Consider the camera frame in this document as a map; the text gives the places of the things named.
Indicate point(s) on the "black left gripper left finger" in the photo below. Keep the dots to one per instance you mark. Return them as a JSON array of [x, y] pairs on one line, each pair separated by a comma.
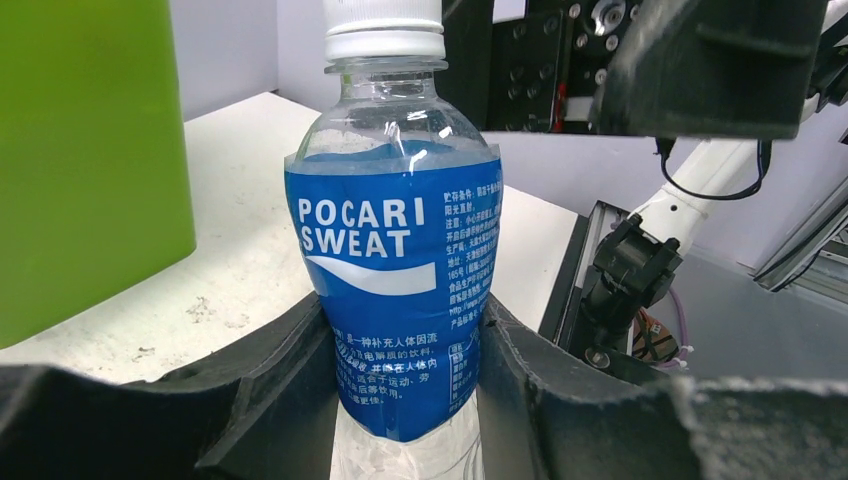
[[263, 407]]

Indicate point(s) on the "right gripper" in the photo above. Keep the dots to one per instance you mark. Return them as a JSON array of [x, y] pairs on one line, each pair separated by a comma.
[[700, 69]]

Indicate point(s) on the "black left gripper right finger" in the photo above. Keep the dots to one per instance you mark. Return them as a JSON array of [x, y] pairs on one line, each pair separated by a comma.
[[544, 414]]

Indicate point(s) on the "white cap blue label bottle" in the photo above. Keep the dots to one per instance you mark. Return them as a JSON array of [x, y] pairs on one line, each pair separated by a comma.
[[395, 198]]

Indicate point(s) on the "green plastic bin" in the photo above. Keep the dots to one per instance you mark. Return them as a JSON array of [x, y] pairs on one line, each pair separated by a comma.
[[95, 194]]

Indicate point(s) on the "aluminium frame rail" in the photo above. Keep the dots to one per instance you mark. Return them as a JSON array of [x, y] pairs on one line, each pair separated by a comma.
[[800, 251]]

